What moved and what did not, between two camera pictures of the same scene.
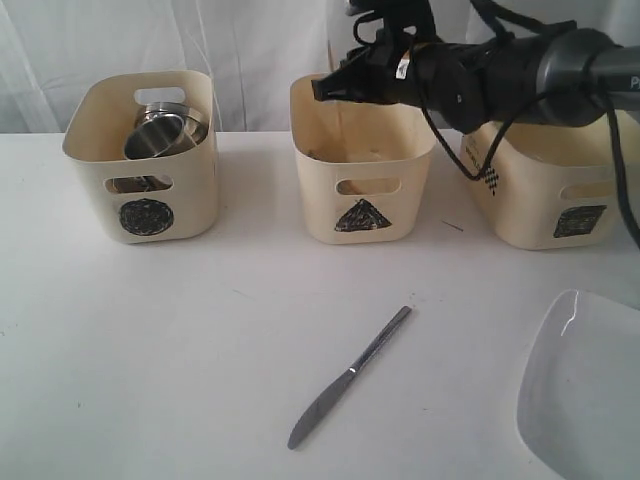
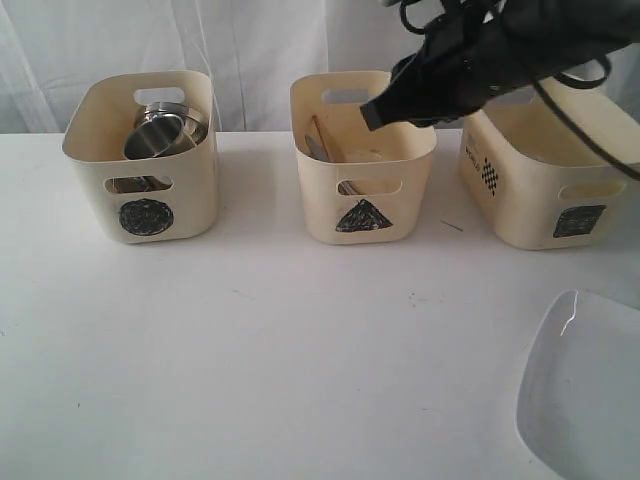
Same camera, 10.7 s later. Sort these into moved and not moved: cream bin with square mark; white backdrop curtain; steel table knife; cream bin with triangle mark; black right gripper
Moved: black right gripper; steel table knife
Not moved: cream bin with square mark; white backdrop curtain; cream bin with triangle mark
